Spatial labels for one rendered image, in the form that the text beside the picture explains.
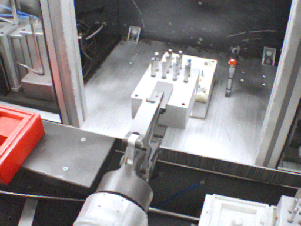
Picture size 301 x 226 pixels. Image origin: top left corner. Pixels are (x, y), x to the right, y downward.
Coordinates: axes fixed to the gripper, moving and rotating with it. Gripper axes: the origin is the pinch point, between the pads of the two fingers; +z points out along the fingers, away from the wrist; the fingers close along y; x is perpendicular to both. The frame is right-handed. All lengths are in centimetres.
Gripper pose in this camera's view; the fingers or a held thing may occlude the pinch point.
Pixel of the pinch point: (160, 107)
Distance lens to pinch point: 57.6
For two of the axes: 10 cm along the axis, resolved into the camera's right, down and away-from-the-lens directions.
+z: 2.9, -6.7, 6.9
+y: -0.2, -7.2, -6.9
